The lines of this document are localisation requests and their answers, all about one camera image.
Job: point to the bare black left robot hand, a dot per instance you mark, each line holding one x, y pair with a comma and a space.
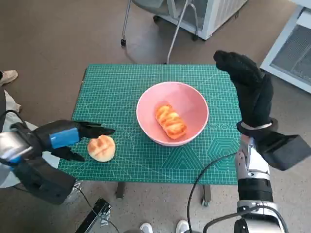
63, 138

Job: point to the round toy bread bun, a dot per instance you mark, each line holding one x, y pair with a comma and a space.
102, 149

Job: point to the long striped toy bread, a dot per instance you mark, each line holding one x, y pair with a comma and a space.
171, 120

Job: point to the pink bowl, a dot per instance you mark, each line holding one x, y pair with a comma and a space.
194, 106

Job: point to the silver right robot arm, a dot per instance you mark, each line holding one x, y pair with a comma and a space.
255, 189

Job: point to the person's beige shoe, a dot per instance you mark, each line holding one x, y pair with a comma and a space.
8, 76

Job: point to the green cutting mat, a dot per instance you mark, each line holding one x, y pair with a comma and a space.
145, 165

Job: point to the white shoe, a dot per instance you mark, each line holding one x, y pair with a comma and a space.
145, 228
182, 227

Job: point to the dark table leg with caster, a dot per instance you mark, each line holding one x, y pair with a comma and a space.
206, 195

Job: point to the grey chair with metal legs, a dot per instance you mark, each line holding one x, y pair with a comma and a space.
145, 4

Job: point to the white vented cabinet on casters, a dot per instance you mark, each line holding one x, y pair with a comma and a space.
213, 17

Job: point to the white cabinet with mesh panel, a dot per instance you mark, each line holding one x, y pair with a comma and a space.
291, 53

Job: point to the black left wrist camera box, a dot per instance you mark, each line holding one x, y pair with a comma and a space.
46, 182

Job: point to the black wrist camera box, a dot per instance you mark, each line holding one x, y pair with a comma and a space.
46, 182
284, 150

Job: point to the black metal bracket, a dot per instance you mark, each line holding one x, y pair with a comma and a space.
94, 216

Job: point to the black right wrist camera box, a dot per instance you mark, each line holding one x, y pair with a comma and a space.
284, 150

